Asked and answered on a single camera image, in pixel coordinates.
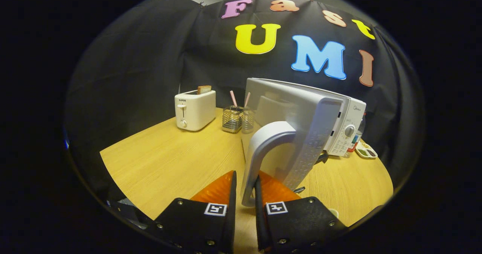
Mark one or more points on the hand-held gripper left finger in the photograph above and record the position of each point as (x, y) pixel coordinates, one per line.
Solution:
(211, 227)

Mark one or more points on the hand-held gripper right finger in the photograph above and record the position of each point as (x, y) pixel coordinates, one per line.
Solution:
(290, 224)

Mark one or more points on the white microwave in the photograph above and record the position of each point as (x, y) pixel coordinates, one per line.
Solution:
(320, 114)

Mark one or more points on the white divided dish with beans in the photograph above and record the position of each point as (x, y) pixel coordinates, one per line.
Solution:
(367, 152)

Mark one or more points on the clear plastic water bottle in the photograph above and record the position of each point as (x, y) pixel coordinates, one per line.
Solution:
(359, 133)

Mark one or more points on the white toaster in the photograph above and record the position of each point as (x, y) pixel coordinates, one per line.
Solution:
(196, 111)

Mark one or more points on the pink striped straw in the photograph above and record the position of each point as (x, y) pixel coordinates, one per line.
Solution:
(233, 98)
(247, 99)

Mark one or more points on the toast slice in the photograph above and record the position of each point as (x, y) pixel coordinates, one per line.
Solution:
(204, 89)

